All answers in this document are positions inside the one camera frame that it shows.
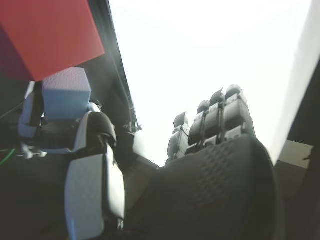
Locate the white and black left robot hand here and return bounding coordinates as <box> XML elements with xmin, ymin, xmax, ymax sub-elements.
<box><xmin>63</xmin><ymin>83</ymin><xmax>286</xmax><ymax>240</ymax></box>

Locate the blue foam block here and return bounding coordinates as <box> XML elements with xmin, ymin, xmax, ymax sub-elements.
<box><xmin>40</xmin><ymin>66</ymin><xmax>92</xmax><ymax>124</ymax></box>

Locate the red box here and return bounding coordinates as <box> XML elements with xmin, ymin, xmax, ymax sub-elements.
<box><xmin>0</xmin><ymin>0</ymin><xmax>106</xmax><ymax>83</ymax></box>

